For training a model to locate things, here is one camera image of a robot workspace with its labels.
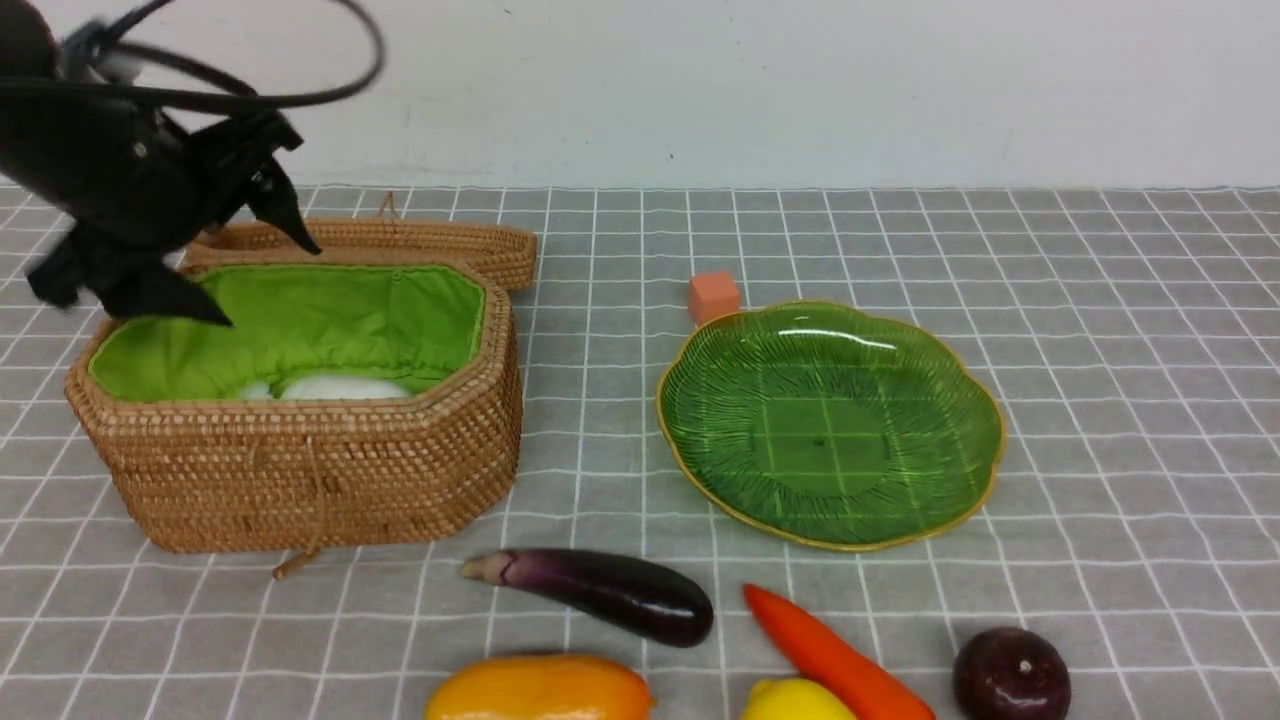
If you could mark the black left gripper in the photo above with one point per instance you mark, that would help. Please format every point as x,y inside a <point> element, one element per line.
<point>138,186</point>

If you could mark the white radish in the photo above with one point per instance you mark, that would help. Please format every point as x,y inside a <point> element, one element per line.
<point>324,386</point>

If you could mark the orange yellow mango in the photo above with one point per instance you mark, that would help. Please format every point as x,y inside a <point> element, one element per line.
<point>549,686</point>

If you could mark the purple eggplant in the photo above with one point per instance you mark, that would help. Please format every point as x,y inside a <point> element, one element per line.
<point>644,598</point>

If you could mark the yellow lemon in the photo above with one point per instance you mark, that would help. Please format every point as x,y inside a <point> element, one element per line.
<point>793,698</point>

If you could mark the dark purple plum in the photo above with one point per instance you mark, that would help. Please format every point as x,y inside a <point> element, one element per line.
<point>1007,672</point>

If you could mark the woven rattan basket green lining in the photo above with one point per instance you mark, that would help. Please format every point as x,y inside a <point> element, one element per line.
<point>202,471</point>

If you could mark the woven rattan basket lid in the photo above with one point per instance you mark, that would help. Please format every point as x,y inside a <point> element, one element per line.
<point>507,256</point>

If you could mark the small orange cube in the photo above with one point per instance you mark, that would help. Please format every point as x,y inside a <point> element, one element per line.
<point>711,296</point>

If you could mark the green glass leaf plate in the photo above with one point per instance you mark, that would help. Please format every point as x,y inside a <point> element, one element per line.
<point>829,427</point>

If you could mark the orange carrot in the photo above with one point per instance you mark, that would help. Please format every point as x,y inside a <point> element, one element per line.
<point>821,655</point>

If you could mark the grey checked tablecloth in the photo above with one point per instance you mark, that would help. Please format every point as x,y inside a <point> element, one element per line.
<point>1130,336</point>

